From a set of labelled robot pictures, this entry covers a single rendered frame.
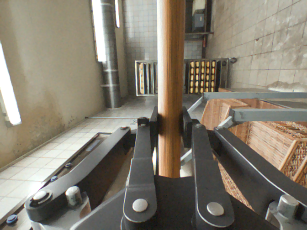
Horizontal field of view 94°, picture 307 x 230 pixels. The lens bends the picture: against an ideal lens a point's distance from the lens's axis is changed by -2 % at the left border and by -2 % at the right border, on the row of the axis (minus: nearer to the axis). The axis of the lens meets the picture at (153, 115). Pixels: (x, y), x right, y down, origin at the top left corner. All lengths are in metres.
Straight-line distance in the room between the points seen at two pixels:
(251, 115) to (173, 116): 0.50
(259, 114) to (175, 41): 0.53
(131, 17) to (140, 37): 0.63
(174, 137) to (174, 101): 0.04
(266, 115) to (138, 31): 5.01
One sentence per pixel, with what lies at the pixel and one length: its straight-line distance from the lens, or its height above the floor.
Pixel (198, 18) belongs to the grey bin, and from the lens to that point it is 4.74.
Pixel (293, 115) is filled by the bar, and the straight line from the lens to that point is 0.73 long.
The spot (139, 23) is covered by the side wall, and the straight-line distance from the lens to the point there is 5.45.
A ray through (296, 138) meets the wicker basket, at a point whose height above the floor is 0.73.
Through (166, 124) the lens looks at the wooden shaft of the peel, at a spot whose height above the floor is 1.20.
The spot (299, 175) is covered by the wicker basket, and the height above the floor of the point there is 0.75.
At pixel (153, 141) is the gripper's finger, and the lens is 0.16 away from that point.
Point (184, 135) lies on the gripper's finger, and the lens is 0.16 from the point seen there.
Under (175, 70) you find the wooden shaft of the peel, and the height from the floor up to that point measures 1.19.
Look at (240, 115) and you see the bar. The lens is 0.63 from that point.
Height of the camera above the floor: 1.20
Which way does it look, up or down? 5 degrees up
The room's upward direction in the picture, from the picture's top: 90 degrees counter-clockwise
